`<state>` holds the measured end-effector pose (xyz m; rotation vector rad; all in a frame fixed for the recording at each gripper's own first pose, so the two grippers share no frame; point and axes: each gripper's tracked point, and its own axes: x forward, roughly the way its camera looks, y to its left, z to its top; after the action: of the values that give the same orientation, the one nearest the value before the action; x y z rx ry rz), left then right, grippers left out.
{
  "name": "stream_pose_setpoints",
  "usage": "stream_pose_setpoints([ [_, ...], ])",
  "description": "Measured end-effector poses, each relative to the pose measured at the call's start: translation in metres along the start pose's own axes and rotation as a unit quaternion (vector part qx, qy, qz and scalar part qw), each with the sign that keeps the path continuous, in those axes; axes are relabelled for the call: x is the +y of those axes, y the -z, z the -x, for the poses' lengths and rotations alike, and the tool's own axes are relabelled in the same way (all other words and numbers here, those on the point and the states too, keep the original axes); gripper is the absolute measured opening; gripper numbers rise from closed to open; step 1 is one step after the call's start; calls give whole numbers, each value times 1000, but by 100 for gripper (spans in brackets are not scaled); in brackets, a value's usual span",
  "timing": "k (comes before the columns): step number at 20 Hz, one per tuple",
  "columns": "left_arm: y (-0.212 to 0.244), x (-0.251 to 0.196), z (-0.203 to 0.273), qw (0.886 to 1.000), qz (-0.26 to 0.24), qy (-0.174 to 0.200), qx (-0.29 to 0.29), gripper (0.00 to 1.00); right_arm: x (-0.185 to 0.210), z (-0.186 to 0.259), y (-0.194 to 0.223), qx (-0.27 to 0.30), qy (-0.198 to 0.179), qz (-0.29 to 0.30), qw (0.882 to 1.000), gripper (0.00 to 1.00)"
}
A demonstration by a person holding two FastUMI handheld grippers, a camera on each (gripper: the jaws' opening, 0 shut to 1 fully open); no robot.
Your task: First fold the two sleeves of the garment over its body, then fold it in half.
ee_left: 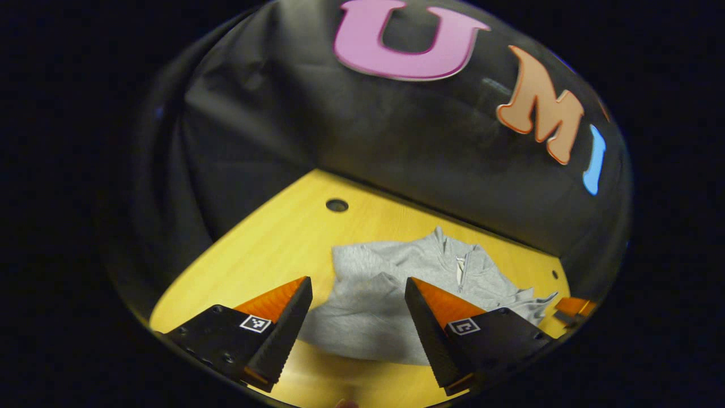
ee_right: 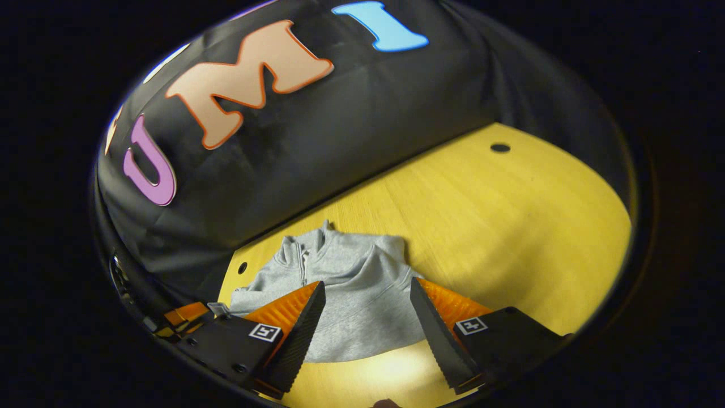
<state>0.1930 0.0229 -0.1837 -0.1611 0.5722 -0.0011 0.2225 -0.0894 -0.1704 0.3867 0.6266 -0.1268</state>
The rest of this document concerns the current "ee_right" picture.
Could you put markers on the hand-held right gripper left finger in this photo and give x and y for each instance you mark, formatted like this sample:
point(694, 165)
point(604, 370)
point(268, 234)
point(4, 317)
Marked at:
point(294, 340)

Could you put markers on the grey zip-neck sweatshirt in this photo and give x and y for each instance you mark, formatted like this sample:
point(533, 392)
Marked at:
point(351, 283)

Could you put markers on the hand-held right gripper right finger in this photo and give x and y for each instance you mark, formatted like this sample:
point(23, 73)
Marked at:
point(442, 340)

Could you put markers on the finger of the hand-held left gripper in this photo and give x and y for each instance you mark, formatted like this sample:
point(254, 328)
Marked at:
point(190, 313)

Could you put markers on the black backdrop cloth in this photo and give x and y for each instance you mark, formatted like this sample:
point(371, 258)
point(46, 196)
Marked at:
point(340, 124)

